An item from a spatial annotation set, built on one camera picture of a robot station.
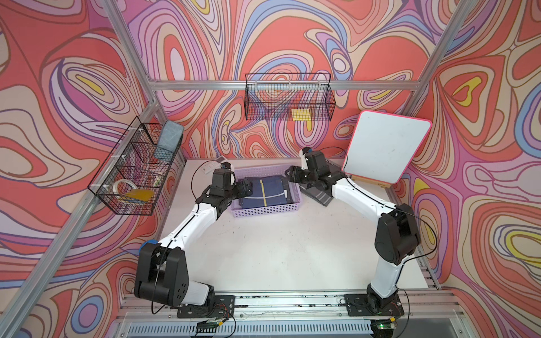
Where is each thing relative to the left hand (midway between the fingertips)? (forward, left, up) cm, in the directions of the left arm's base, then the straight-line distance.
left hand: (245, 184), depth 87 cm
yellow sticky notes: (+26, -24, +17) cm, 39 cm away
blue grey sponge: (+11, +29, +16) cm, 35 cm away
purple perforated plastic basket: (-6, +4, -11) cm, 13 cm away
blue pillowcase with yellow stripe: (+7, -9, -14) cm, 18 cm away
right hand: (+4, -20, 0) cm, 20 cm away
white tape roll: (-10, +40, +15) cm, 44 cm away
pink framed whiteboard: (+18, -63, +5) cm, 65 cm away
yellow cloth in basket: (-15, +30, +13) cm, 36 cm away
